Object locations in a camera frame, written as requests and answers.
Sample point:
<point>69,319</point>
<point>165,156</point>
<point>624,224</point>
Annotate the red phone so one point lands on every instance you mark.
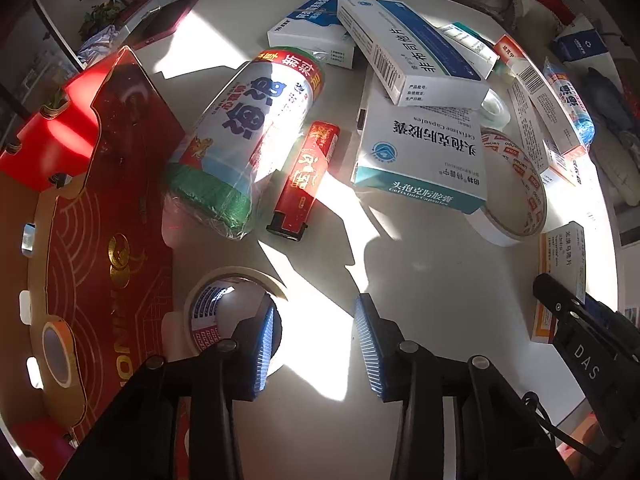
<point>160,22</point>

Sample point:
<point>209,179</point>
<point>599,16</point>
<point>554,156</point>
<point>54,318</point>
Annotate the red cardboard box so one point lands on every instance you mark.
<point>125,125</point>

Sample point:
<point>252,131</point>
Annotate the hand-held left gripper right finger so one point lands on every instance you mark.
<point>370,350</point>

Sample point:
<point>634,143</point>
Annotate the red lighter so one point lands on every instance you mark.
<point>305,180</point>

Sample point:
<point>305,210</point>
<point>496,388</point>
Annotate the beige masking tape roll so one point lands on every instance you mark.
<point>220,273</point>

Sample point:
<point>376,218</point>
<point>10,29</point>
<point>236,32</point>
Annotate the orange white medicine box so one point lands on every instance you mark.
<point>565,255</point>

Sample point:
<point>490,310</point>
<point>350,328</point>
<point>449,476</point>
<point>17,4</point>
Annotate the small clear tape roll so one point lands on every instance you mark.
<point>501,116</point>

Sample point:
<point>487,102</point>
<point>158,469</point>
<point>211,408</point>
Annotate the beige armchair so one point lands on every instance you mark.
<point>620,170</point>

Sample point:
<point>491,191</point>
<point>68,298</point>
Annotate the small blue garbage bag roll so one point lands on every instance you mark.
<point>572,100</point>

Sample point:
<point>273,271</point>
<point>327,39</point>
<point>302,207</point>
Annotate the white paper bag blue print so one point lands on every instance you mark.
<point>580,42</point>

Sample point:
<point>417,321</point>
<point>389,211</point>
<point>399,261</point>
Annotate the white double-sided tape roll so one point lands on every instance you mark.
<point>533,195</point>

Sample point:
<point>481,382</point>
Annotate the small white teal box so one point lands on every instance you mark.
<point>467,42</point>

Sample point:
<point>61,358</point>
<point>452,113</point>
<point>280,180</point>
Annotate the crumpled light cloth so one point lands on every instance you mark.
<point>97,45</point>

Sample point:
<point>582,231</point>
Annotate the long red white box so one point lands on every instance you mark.
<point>555,120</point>

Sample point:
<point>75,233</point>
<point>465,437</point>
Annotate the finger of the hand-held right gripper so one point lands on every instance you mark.
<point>555,300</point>

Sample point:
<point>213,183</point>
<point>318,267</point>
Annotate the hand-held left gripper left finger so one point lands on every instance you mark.
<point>262,345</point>

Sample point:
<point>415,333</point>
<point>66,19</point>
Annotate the blue clothing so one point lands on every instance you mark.
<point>607,97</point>

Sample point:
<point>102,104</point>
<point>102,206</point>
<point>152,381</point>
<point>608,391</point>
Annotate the large white blue medicine box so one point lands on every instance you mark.
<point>400,40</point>

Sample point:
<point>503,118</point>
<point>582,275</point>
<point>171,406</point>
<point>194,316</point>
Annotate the large garbage bag roll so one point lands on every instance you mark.
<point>250,125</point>

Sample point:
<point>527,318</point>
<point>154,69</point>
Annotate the potted plant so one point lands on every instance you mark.
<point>102,15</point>

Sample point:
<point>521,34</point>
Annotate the white teal medicine box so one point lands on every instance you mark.
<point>420,160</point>

